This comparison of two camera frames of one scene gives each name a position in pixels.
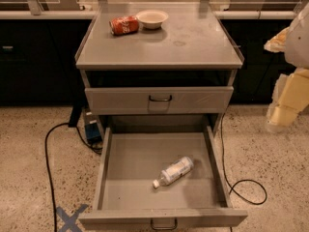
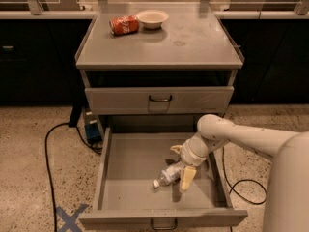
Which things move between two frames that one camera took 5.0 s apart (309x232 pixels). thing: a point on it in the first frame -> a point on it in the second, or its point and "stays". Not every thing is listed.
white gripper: [298, 47] -> [189, 158]
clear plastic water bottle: [177, 170] stays
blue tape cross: [70, 221] stays
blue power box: [93, 129] stays
